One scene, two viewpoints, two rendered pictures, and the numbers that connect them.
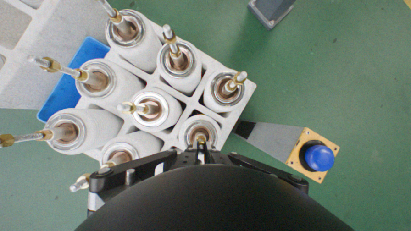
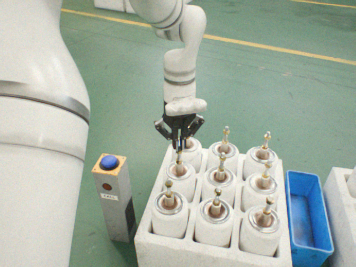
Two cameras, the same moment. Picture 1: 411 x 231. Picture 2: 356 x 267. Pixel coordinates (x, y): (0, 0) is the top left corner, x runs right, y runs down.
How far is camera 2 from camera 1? 0.64 m
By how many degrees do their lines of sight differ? 52
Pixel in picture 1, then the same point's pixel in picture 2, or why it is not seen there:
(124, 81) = (247, 190)
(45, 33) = (348, 225)
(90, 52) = (326, 244)
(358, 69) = not seen: outside the picture
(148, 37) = (246, 220)
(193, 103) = (194, 206)
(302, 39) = not seen: outside the picture
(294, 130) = (119, 177)
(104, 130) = (247, 165)
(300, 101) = not seen: outside the picture
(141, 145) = (216, 159)
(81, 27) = (346, 260)
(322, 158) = (109, 159)
